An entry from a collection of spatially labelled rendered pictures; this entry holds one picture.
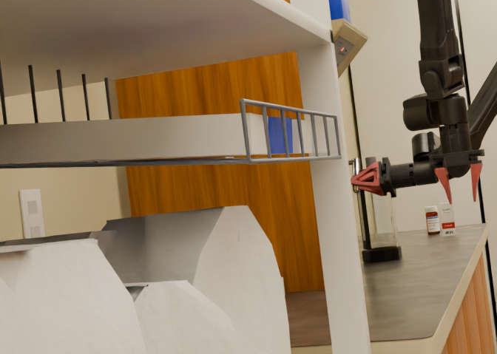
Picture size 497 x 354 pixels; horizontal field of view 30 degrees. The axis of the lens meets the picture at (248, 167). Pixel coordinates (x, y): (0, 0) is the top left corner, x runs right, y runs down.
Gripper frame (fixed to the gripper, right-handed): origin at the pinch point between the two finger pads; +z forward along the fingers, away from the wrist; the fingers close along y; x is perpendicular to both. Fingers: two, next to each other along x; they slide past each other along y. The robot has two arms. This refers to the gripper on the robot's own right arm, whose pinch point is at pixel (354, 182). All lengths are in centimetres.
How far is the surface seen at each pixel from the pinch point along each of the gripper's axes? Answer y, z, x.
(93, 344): 150, -11, 81
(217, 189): 29.9, 24.5, 11.7
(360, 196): -14.5, 1.4, -2.9
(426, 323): 64, -21, 56
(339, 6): 36.2, -5.7, -25.6
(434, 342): 72, -23, 61
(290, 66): 40.6, 4.7, -9.2
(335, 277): 94, -14, 58
